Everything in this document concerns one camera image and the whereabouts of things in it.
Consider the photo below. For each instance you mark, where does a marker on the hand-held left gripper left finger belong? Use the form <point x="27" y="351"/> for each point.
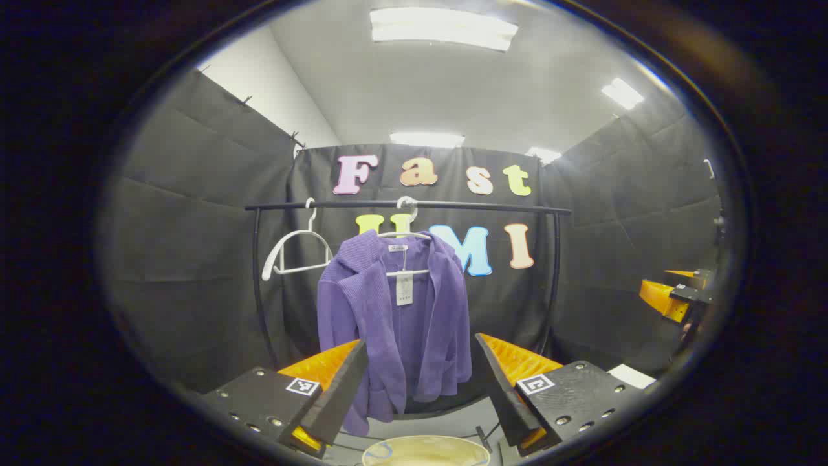
<point x="339" y="395"/>

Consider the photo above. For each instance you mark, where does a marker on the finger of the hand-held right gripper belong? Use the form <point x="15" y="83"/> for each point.
<point x="660" y="299"/>
<point x="692" y="278"/>

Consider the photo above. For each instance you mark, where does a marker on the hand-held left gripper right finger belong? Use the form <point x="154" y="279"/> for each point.
<point x="504" y="395"/>

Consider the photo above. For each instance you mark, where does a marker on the purple knit cardigan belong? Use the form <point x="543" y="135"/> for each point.
<point x="362" y="310"/>

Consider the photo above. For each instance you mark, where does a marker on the beige laundry hamper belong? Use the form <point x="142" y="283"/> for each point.
<point x="427" y="451"/>

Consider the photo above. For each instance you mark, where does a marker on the white clothes hanger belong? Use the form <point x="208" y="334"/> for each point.
<point x="304" y="268"/>
<point x="417" y="272"/>

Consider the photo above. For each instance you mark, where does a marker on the black clothes rack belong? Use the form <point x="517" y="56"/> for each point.
<point x="485" y="206"/>

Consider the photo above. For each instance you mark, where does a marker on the ceiling light panel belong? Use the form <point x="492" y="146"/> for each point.
<point x="443" y="29"/>
<point x="427" y="139"/>
<point x="543" y="155"/>
<point x="622" y="93"/>

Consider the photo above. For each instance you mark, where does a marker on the black backdrop cloth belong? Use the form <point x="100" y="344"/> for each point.
<point x="194" y="259"/>

